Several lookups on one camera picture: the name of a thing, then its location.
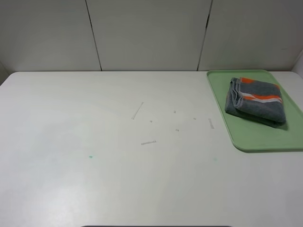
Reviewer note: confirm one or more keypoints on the grey towel with orange pattern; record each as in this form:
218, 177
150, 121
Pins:
256, 101

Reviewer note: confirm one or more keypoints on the green plastic tray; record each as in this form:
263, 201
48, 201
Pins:
250, 136

